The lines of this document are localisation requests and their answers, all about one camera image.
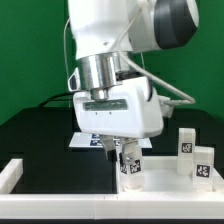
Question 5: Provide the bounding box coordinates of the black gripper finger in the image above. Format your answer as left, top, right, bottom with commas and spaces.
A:
101, 135, 116, 161
120, 137, 138, 165

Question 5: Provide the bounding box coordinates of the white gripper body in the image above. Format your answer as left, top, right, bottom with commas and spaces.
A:
73, 76, 164, 138

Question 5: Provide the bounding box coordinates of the white square tabletop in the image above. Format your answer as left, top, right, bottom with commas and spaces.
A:
117, 156, 224, 194

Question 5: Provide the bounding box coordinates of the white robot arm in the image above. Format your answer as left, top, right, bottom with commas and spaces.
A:
68, 0, 199, 165

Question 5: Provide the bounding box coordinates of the white sheet with AprilTags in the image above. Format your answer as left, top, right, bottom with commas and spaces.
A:
69, 132, 152, 149

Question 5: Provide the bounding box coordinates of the white U-shaped obstacle fence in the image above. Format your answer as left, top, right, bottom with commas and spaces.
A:
0, 159, 224, 220

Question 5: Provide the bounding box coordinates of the white cable right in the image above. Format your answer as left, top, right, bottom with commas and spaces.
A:
113, 6, 196, 107

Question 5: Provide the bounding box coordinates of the white cable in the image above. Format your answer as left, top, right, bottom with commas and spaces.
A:
62, 18, 73, 108
113, 6, 196, 107

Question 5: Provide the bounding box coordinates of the black cable at base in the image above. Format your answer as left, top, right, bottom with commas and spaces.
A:
37, 91, 76, 108

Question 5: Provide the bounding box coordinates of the white cable left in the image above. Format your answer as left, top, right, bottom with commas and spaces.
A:
62, 18, 73, 108

